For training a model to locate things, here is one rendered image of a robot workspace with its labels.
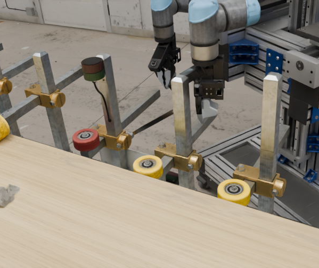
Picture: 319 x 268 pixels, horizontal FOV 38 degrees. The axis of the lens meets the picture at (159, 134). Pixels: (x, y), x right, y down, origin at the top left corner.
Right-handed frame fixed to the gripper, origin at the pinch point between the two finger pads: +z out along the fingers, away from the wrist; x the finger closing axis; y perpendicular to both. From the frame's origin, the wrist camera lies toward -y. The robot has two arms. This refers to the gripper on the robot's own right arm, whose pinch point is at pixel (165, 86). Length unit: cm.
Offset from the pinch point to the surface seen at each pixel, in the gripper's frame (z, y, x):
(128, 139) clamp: -2.5, -38.7, -9.3
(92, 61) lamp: -31, -45, -6
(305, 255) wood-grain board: -7, -65, -72
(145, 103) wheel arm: -2.4, -17.3, -2.1
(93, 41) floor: 85, 193, 203
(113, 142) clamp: -2.4, -42.0, -5.6
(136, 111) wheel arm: -2.4, -23.6, -2.2
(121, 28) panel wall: 79, 217, 185
